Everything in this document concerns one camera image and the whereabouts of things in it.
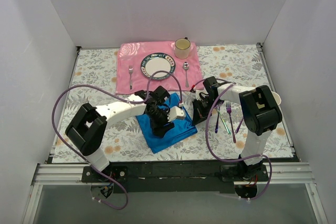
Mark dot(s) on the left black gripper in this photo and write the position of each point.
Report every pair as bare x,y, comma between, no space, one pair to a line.
159,124

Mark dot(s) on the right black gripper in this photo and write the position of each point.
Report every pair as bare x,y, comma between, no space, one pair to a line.
199,111

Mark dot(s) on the blue satin napkin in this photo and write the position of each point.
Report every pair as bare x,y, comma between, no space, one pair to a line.
181,130

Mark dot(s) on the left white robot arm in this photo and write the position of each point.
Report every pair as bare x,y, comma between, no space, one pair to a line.
87,128

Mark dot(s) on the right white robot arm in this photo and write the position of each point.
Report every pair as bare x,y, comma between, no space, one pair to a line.
261,114

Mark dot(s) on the iridescent purple spoon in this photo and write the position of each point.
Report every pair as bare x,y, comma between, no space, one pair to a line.
218,117

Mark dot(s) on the iridescent purple fork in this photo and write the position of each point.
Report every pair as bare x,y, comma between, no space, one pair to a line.
229,111

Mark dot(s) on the floral tablecloth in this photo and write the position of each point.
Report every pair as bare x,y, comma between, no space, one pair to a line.
96,70

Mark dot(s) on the pink satin placemat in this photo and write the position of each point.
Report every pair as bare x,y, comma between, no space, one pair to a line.
133,53

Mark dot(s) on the white plate with patterned rim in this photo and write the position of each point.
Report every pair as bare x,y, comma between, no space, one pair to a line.
156,65

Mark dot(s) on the silver fork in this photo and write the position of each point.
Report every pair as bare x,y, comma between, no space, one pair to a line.
130,76

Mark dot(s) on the silver spoon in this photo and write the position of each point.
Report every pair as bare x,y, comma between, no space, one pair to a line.
186,68

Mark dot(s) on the cream mug with dark rim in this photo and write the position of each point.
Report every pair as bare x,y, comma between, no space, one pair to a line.
182,48

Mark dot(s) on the pale yellow paper cup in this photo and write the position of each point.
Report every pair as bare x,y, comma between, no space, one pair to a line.
277,98

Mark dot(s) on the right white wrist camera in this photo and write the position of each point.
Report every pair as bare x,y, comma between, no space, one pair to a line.
199,94

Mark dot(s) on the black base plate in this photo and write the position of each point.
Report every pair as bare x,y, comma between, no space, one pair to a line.
172,176

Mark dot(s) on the aluminium frame rail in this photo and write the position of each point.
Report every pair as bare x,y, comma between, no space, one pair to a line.
71,174

